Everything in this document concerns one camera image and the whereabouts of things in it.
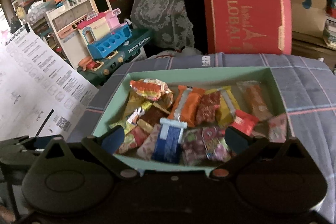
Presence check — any brown gold chocolate wafer packet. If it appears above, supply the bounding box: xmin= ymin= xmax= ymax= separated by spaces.
xmin=137 ymin=102 xmax=170 ymax=135

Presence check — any small red square packet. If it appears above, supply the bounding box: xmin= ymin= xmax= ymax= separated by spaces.
xmin=230 ymin=110 xmax=259 ymax=136

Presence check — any purple green candy bag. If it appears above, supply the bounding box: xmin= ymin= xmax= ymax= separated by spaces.
xmin=182 ymin=126 xmax=231 ymax=165

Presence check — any yellow bar snack wrapper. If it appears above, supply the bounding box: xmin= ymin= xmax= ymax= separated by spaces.
xmin=205 ymin=86 xmax=240 ymax=127

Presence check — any pink cartoon packet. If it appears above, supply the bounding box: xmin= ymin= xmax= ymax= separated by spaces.
xmin=268 ymin=113 xmax=287 ymax=143

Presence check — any dark red snack packet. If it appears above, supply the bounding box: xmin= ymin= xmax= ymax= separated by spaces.
xmin=195 ymin=91 xmax=221 ymax=126

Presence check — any long yellow snack stick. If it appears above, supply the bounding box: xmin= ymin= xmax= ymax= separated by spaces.
xmin=122 ymin=90 xmax=145 ymax=120

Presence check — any orange clear snack packet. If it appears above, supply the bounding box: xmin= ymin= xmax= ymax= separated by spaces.
xmin=237 ymin=81 xmax=273 ymax=122

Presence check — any green cardboard box tray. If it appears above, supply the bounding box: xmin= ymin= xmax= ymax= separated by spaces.
xmin=91 ymin=66 xmax=296 ymax=177

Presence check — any blue white snack packet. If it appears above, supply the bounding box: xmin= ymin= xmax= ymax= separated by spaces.
xmin=151 ymin=118 xmax=188 ymax=164

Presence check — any orange silver bar wrapper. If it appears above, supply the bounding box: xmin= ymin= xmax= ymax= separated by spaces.
xmin=168 ymin=85 xmax=205 ymax=127

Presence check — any orange yellow puffed snack bag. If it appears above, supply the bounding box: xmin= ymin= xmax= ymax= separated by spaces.
xmin=130 ymin=79 xmax=173 ymax=101

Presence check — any white printed instruction sheet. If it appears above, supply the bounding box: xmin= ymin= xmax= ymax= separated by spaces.
xmin=1 ymin=24 xmax=98 ymax=140

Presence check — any plaid blue quilt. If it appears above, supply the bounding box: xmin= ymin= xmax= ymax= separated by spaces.
xmin=68 ymin=53 xmax=335 ymax=223

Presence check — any toy kitchen playset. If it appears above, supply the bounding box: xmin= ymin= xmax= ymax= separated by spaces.
xmin=45 ymin=0 xmax=153 ymax=86

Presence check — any red Global gift box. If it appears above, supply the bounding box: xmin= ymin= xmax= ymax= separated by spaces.
xmin=205 ymin=0 xmax=292 ymax=55

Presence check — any grey lace cloth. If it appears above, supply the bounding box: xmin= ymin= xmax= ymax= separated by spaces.
xmin=130 ymin=0 xmax=195 ymax=50

